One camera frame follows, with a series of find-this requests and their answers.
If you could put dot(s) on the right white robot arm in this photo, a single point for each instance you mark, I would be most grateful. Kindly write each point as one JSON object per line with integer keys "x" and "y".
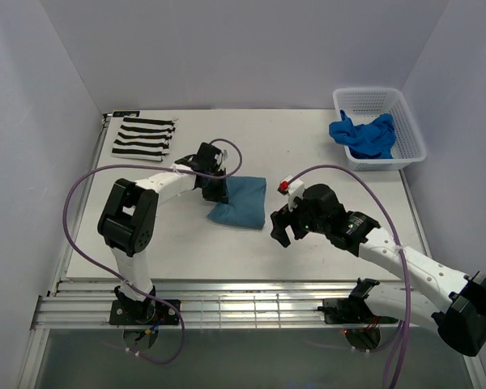
{"x": 449, "y": 302}

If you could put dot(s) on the white plastic basket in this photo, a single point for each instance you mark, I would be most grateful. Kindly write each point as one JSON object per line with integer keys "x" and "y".
{"x": 363, "y": 105}

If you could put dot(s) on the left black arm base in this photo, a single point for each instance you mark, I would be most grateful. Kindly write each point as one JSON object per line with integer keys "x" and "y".
{"x": 141, "y": 313}

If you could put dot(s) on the black white striped tank top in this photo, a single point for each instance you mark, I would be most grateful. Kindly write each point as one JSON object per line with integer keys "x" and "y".
{"x": 143, "y": 139}

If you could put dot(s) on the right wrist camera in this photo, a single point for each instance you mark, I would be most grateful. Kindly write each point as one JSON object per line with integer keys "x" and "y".
{"x": 318, "y": 199}

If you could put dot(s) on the royal blue tank top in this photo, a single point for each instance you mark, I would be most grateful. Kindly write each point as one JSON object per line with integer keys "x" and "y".
{"x": 370, "y": 141}

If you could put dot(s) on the light blue tank top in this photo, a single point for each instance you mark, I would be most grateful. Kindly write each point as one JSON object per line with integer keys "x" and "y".
{"x": 246, "y": 204}

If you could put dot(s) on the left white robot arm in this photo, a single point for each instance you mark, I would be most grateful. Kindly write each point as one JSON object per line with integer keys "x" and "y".
{"x": 128, "y": 219}

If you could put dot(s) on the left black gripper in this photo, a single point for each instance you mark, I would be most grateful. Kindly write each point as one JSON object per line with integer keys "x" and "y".
{"x": 219, "y": 195}

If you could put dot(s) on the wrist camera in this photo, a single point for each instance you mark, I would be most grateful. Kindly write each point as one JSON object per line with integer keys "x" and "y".
{"x": 208, "y": 159}
{"x": 318, "y": 199}

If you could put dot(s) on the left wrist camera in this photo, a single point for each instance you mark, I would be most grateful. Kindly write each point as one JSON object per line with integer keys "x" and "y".
{"x": 208, "y": 159}

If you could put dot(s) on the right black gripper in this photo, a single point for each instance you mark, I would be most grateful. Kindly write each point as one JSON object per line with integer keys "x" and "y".
{"x": 281, "y": 220}

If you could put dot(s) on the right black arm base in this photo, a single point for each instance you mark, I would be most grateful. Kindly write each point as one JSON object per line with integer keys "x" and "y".
{"x": 348, "y": 311}

